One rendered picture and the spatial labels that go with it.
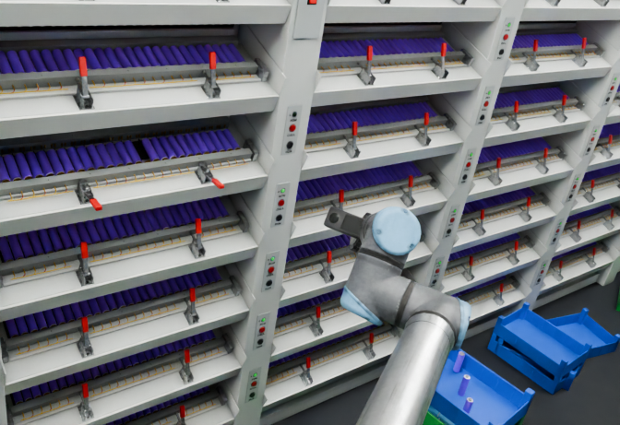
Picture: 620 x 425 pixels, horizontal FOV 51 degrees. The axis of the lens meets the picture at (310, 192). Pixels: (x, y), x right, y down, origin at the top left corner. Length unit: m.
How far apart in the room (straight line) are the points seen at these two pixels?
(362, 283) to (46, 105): 0.66
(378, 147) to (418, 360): 0.85
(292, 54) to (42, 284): 0.71
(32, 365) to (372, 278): 0.78
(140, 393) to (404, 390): 0.93
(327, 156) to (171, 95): 0.49
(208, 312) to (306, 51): 0.71
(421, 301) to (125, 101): 0.67
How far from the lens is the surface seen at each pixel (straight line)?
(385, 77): 1.69
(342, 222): 1.41
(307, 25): 1.44
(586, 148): 2.63
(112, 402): 1.76
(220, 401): 2.02
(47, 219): 1.35
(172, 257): 1.55
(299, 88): 1.48
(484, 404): 1.89
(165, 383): 1.80
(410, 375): 1.03
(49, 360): 1.59
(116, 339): 1.63
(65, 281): 1.47
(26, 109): 1.26
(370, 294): 1.20
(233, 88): 1.43
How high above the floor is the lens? 1.62
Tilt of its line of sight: 27 degrees down
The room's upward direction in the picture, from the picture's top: 10 degrees clockwise
